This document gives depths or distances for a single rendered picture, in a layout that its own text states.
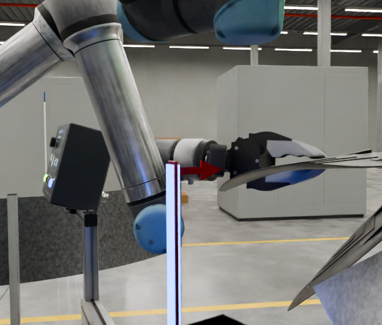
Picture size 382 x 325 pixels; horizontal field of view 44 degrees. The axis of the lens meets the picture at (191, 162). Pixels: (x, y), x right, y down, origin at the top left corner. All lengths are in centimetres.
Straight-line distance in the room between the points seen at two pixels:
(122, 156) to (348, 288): 37
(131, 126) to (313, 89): 650
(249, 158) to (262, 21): 30
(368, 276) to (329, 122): 657
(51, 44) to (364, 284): 63
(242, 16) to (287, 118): 649
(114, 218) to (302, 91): 502
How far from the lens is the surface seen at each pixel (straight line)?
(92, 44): 73
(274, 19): 52
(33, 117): 668
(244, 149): 75
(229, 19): 51
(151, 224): 70
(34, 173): 669
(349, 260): 82
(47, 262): 237
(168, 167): 54
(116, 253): 251
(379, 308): 68
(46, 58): 88
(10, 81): 89
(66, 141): 109
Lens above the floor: 122
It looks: 3 degrees down
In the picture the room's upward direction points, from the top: straight up
